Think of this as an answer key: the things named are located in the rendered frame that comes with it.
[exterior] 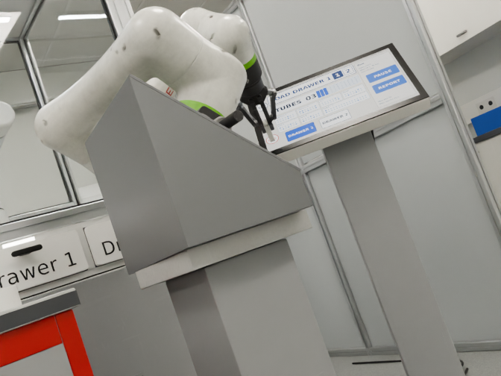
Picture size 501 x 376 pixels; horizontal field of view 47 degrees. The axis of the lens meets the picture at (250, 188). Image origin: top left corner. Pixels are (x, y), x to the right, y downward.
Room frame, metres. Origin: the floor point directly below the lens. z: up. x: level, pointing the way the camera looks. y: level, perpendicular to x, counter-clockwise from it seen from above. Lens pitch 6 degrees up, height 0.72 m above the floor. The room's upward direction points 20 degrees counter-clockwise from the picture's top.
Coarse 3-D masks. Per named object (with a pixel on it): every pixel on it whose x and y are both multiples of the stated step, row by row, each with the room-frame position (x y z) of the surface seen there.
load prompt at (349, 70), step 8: (336, 72) 1.86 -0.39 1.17; (344, 72) 1.85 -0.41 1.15; (352, 72) 1.84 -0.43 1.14; (312, 80) 1.88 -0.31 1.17; (320, 80) 1.87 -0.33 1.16; (328, 80) 1.85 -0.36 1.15; (336, 80) 1.84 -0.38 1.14; (296, 88) 1.88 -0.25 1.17; (304, 88) 1.87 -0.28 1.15; (312, 88) 1.85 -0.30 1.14; (280, 96) 1.88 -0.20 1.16; (288, 96) 1.87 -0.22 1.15
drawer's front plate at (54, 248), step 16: (48, 240) 1.48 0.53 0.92; (64, 240) 1.50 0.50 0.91; (0, 256) 1.40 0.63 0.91; (32, 256) 1.45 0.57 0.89; (48, 256) 1.47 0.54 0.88; (64, 256) 1.49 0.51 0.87; (80, 256) 1.52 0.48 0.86; (0, 272) 1.40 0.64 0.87; (16, 272) 1.42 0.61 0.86; (32, 272) 1.44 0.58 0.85; (64, 272) 1.49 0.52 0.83; (0, 288) 1.39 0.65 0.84
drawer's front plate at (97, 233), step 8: (96, 224) 1.56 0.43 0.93; (104, 224) 1.57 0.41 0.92; (88, 232) 1.54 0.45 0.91; (96, 232) 1.56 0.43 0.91; (104, 232) 1.57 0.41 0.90; (112, 232) 1.58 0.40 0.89; (88, 240) 1.55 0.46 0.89; (96, 240) 1.55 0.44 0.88; (104, 240) 1.57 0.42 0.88; (112, 240) 1.58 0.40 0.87; (96, 248) 1.55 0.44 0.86; (112, 248) 1.57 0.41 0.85; (96, 256) 1.54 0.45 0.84; (104, 256) 1.56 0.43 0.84; (112, 256) 1.57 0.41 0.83; (120, 256) 1.58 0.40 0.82; (96, 264) 1.55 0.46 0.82
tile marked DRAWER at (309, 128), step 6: (300, 126) 1.76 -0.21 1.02; (306, 126) 1.75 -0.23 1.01; (312, 126) 1.74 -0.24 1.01; (288, 132) 1.76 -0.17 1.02; (294, 132) 1.75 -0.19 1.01; (300, 132) 1.74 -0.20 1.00; (306, 132) 1.74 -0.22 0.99; (312, 132) 1.73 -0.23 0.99; (288, 138) 1.75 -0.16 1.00; (294, 138) 1.74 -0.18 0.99
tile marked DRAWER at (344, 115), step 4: (340, 112) 1.74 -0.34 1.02; (344, 112) 1.74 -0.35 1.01; (348, 112) 1.73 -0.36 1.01; (328, 116) 1.75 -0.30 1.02; (332, 116) 1.74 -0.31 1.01; (336, 116) 1.74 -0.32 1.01; (340, 116) 1.73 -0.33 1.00; (344, 116) 1.73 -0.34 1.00; (348, 116) 1.72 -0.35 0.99; (320, 120) 1.75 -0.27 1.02; (324, 120) 1.74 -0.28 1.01; (328, 120) 1.74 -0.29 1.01; (332, 120) 1.73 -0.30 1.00; (336, 120) 1.73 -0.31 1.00; (340, 120) 1.72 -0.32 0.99; (344, 120) 1.72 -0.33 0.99; (320, 124) 1.74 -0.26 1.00; (324, 124) 1.73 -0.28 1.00; (328, 124) 1.73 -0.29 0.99; (332, 124) 1.72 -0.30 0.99
